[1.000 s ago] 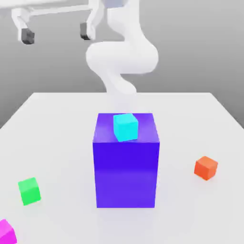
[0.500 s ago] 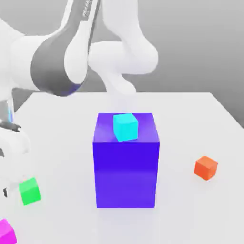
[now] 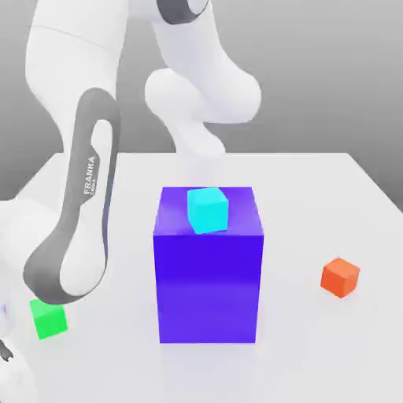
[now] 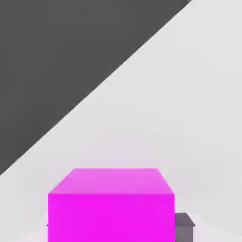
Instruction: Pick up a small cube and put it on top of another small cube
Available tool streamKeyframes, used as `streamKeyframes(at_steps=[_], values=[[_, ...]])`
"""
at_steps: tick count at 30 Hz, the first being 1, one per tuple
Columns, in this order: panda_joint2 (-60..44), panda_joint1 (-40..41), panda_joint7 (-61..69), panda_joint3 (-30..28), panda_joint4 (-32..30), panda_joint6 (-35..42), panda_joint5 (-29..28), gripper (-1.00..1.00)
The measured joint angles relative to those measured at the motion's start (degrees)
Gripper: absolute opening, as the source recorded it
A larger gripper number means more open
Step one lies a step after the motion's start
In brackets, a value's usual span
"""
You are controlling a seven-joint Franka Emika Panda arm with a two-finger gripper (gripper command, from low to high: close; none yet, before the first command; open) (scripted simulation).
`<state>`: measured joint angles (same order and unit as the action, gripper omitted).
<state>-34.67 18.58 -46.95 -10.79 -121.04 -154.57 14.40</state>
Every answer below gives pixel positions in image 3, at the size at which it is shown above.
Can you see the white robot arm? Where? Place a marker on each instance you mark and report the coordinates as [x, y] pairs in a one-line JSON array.
[[72, 78]]

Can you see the small cyan cube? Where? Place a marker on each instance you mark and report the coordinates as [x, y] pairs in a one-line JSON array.
[[207, 211]]

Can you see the small orange cube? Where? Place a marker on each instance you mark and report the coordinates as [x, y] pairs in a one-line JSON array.
[[340, 277]]

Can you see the small green cube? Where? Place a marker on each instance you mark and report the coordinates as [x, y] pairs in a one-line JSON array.
[[50, 321]]

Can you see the large blue box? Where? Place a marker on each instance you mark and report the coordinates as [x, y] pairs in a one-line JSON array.
[[207, 283]]

